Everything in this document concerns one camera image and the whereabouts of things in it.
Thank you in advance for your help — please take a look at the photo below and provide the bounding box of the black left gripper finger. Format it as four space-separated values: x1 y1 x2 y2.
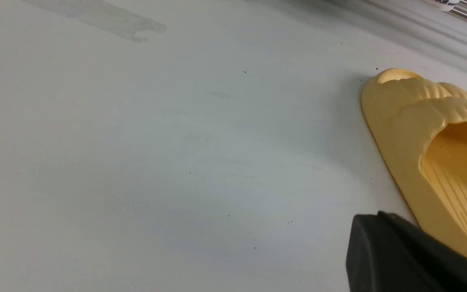
345 211 467 292

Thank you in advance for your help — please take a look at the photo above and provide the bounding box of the left yellow slipper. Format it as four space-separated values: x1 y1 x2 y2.
361 69 467 257

